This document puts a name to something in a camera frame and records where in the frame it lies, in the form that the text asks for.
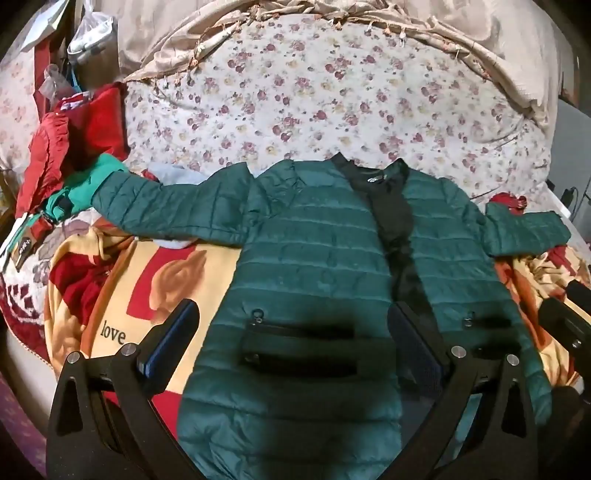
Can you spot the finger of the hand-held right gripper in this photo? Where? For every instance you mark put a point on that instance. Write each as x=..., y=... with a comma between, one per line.
x=579, y=291
x=565, y=327

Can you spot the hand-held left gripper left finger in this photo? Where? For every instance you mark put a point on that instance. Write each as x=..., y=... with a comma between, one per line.
x=182, y=323

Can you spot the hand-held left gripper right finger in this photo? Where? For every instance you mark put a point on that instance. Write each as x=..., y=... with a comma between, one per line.
x=411, y=344

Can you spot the dark green puffer jacket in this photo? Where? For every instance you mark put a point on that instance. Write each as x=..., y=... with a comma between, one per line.
x=318, y=258

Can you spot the rose print fleece blanket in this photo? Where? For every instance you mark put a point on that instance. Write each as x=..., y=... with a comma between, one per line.
x=138, y=295

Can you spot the dark cloth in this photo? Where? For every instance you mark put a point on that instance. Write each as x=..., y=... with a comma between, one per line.
x=570, y=429

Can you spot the light blue cloth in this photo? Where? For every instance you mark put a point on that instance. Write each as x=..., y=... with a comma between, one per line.
x=178, y=177

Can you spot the grey cabinet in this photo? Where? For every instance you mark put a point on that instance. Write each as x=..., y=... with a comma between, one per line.
x=575, y=138

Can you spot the teal garment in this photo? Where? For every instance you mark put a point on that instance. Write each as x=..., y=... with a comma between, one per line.
x=92, y=182

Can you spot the hang tags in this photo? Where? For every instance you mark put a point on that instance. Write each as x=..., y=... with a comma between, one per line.
x=21, y=242

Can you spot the purple patterned cloth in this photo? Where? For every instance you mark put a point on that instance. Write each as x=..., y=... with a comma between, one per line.
x=18, y=424

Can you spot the red garment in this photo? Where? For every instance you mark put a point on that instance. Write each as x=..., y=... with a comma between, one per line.
x=87, y=124

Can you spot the floral bed sheet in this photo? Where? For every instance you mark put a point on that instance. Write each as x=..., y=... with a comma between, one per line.
x=323, y=101

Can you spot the beige fringed bed cover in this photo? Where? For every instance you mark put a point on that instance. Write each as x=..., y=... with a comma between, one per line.
x=485, y=32

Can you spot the clear plastic bag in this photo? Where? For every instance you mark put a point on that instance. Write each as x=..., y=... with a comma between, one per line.
x=90, y=37

